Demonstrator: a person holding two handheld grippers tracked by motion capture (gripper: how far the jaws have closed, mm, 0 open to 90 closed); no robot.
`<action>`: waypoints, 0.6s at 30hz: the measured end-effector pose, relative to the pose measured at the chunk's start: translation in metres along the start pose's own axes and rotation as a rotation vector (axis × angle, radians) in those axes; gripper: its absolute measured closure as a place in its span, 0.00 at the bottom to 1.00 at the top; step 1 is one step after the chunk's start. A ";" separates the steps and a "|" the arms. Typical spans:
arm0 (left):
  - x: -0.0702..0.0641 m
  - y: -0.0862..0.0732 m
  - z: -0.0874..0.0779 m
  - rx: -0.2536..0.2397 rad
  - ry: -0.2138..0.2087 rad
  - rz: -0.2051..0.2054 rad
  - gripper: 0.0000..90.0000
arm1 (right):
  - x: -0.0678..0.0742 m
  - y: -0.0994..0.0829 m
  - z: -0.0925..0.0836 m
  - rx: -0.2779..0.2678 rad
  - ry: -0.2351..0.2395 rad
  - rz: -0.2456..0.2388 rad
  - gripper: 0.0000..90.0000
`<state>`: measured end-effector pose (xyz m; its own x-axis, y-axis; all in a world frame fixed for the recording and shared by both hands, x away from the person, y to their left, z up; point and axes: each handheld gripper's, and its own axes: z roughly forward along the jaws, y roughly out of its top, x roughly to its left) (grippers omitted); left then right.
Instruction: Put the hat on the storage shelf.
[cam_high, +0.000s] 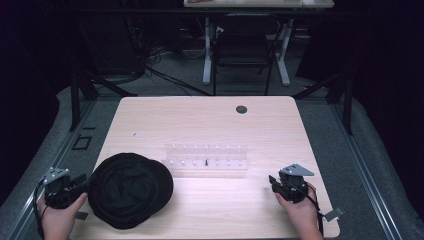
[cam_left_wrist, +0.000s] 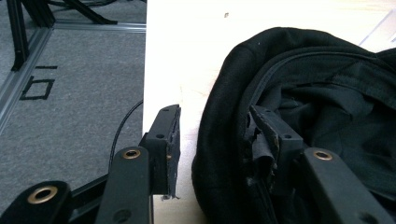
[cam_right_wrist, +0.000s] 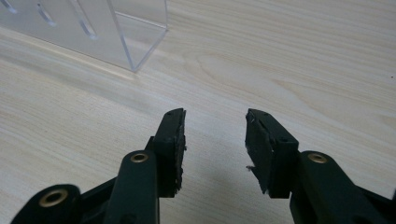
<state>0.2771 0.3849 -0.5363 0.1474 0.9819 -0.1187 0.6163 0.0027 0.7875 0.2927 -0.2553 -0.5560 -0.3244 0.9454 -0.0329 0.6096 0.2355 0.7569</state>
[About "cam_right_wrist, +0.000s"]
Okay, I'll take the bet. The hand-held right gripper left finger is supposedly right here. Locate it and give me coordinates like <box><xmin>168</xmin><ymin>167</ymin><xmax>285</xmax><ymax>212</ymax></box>
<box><xmin>103</xmin><ymin>107</ymin><xmax>188</xmax><ymax>224</ymax></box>

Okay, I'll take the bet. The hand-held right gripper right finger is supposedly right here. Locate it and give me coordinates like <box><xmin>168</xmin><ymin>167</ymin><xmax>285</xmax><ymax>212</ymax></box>
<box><xmin>245</xmin><ymin>107</ymin><xmax>390</xmax><ymax>224</ymax></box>

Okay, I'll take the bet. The clear acrylic slotted stand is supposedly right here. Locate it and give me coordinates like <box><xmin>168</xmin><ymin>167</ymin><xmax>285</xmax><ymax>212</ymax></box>
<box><xmin>0</xmin><ymin>0</ymin><xmax>169</xmax><ymax>73</ymax></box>

